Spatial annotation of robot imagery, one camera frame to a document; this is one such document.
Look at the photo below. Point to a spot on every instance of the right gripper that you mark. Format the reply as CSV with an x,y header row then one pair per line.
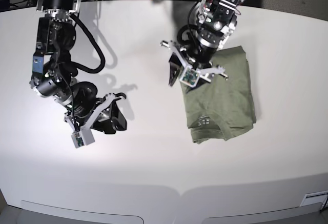
x,y
87,111

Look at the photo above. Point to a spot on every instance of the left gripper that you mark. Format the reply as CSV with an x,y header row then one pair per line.
x,y
191,56

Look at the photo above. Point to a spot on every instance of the green T-shirt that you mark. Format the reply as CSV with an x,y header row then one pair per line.
x,y
222,109

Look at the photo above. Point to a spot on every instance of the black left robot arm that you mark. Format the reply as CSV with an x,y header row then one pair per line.
x,y
195,44

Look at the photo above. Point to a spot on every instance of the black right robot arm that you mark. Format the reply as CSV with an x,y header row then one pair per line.
x,y
54,72

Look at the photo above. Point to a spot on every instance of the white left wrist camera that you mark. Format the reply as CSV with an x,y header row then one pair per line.
x,y
189,76

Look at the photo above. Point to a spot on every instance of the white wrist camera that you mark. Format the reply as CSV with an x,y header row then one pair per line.
x,y
189,76
83,137

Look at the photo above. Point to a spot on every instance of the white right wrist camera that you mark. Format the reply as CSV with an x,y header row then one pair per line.
x,y
83,137

